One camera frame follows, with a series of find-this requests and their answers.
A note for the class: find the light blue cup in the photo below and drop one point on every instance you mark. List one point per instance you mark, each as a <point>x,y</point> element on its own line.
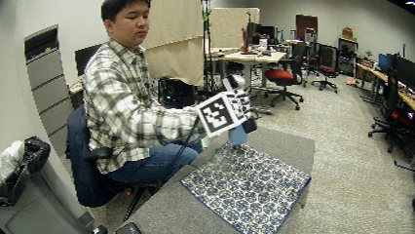
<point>238,136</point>

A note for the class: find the light wooden desk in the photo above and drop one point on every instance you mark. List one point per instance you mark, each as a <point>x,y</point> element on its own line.
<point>255,58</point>

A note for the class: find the white cube of black markers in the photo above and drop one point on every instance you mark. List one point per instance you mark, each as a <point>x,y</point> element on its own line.
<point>219,114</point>

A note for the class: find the red seat office chair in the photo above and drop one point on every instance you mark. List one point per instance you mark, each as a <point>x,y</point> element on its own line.
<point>280,75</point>

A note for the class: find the black tripod stand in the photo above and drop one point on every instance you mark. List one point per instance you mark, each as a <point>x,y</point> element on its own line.
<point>207,48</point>

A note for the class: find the beige partition panel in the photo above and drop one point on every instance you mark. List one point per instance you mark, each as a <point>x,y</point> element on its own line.
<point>230,27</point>

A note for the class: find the beige partition curtain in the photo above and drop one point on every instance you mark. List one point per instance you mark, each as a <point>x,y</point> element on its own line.
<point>175,42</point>

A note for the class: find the black chair with red seat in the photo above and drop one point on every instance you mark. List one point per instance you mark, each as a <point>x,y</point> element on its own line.
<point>328,70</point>

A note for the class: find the brown door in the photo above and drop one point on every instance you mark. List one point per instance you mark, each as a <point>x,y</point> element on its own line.
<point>307,26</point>

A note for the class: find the the person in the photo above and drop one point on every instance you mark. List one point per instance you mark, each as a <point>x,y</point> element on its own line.
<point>122,97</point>

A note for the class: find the black shelf unit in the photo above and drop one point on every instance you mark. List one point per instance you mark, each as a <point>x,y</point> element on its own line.
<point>348,57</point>

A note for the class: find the brown cardboard box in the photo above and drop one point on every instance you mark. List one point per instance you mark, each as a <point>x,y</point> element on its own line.
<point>348,32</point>

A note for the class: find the blue patterned white cloth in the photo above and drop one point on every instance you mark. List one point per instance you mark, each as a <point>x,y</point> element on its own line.
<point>249,188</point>

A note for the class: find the long wooden desk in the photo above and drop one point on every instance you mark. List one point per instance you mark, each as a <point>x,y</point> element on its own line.
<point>376,75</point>

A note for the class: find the blue lit monitor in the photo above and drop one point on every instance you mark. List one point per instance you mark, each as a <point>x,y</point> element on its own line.
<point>386,62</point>

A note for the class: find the black office chair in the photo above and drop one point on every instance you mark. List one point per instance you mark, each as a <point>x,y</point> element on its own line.
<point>392,107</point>

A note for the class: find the large black monitor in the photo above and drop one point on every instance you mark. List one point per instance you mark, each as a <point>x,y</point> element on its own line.
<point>405,72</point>

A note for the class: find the tall grey cabinet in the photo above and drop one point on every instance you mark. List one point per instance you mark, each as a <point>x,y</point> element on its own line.
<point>50,91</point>

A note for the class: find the blue office chair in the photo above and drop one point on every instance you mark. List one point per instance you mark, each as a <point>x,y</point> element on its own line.
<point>85,169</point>

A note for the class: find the black flat device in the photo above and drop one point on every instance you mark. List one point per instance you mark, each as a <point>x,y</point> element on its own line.
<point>128,228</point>

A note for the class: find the black trash bag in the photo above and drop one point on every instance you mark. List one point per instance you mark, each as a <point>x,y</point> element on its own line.
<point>33,156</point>

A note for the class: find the small black device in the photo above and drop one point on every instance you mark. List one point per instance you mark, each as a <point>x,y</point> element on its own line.
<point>99,230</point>

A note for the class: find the white plastic bag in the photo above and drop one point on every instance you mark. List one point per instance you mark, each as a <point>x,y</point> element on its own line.
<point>10,159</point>

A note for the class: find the grey bin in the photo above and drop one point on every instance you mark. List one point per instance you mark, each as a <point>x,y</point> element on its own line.
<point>35,211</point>

